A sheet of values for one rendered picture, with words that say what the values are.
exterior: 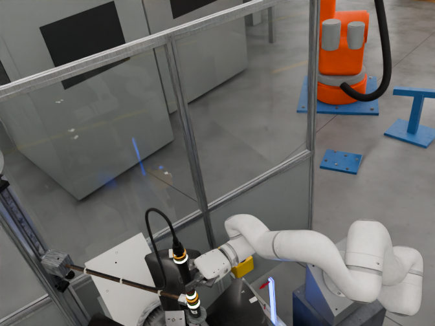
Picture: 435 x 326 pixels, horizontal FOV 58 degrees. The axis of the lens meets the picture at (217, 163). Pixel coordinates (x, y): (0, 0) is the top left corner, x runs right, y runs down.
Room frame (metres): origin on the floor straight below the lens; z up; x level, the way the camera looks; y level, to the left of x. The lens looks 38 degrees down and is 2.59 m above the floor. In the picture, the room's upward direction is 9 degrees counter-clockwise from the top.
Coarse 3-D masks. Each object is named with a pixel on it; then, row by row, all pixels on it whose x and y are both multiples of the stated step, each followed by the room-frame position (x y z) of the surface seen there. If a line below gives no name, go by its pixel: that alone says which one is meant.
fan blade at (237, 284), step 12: (228, 288) 0.96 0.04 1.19; (240, 288) 0.95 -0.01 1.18; (216, 300) 0.92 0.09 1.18; (228, 300) 0.91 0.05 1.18; (240, 300) 0.91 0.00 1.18; (216, 312) 0.86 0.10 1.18; (228, 312) 0.86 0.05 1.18; (240, 312) 0.85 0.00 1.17; (252, 312) 0.86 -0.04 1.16; (216, 324) 0.81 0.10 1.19; (228, 324) 0.81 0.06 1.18; (240, 324) 0.81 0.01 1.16; (252, 324) 0.81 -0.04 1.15; (264, 324) 0.82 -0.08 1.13
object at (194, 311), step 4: (176, 240) 0.80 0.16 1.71; (172, 244) 0.81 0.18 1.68; (176, 244) 0.80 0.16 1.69; (180, 244) 0.80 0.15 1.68; (172, 248) 0.80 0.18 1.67; (176, 248) 0.79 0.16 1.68; (180, 248) 0.79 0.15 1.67; (176, 252) 0.79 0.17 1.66; (180, 252) 0.79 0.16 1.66; (196, 308) 0.79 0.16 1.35; (192, 312) 0.79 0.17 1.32; (196, 312) 0.79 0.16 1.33; (200, 312) 0.80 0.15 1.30; (196, 316) 0.79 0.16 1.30
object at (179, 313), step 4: (168, 312) 0.85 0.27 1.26; (172, 312) 0.84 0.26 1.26; (176, 312) 0.84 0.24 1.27; (180, 312) 0.83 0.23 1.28; (168, 316) 0.84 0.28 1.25; (172, 316) 0.83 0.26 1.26; (176, 316) 0.83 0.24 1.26; (180, 316) 0.82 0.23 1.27; (168, 320) 0.83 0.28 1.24; (176, 320) 0.82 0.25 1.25; (180, 320) 0.81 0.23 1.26; (184, 320) 0.80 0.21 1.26; (168, 324) 0.82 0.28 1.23; (172, 324) 0.81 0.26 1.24; (176, 324) 0.81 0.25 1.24; (180, 324) 0.80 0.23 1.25; (184, 324) 0.79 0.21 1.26
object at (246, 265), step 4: (244, 260) 1.18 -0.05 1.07; (248, 260) 1.18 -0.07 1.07; (252, 260) 1.19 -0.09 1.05; (240, 264) 1.16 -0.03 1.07; (244, 264) 1.16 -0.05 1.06; (248, 264) 1.17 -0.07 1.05; (252, 264) 1.19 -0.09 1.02; (232, 268) 1.17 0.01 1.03; (236, 268) 1.14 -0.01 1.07; (240, 268) 1.15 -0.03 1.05; (244, 268) 1.16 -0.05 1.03; (248, 268) 1.17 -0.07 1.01; (252, 268) 1.19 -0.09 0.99; (232, 272) 1.18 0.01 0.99; (236, 272) 1.15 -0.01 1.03; (240, 272) 1.15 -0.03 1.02; (244, 272) 1.16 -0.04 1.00; (236, 276) 1.15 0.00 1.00; (240, 276) 1.15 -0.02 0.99
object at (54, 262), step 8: (48, 256) 1.10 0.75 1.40; (56, 256) 1.09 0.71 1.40; (64, 256) 1.08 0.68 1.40; (48, 264) 1.06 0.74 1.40; (56, 264) 1.05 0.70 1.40; (64, 264) 1.06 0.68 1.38; (72, 264) 1.09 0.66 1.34; (48, 272) 1.07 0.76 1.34; (56, 272) 1.05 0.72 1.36; (64, 272) 1.05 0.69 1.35
